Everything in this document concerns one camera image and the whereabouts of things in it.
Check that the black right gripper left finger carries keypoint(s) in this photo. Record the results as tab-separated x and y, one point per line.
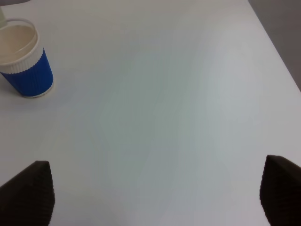
28	199

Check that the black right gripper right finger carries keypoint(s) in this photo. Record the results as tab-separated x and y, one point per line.
280	191

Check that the blue sleeved paper cup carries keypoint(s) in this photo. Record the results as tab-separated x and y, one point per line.
23	60

